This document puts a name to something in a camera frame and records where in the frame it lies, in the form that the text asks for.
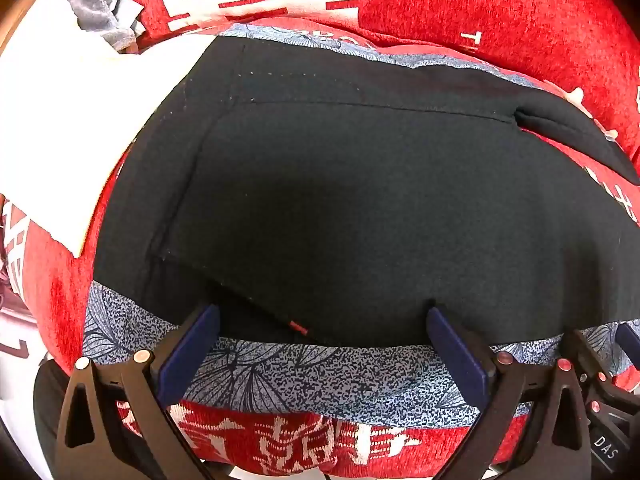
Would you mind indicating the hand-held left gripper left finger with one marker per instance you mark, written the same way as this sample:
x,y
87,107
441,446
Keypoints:
x,y
192,355

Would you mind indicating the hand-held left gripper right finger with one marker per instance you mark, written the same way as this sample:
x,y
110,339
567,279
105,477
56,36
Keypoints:
x,y
457,355

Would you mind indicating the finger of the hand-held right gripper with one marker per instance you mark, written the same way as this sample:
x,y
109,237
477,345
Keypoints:
x,y
586,356
629,339

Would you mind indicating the black pants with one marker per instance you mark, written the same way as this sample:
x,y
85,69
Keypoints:
x,y
350,200

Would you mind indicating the blue grey patterned cloth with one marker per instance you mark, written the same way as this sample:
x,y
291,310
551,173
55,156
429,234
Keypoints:
x,y
300,375

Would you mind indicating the red white printed blanket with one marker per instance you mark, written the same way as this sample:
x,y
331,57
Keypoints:
x,y
500,10

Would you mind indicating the wooden bed frame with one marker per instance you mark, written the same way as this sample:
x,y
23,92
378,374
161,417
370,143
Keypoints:
x,y
15,7

